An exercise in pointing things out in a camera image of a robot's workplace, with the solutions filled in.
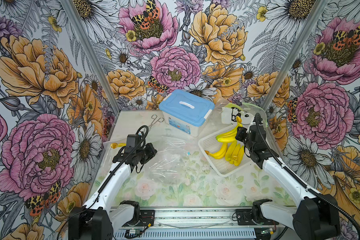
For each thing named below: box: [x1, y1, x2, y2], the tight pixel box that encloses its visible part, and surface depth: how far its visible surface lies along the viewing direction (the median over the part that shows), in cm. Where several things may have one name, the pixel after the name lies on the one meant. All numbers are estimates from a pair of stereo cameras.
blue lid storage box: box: [159, 89, 215, 137], surface depth 102 cm
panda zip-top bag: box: [214, 102, 271, 138], surface depth 111 cm
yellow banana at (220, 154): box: [205, 142, 228, 159], surface depth 95 cm
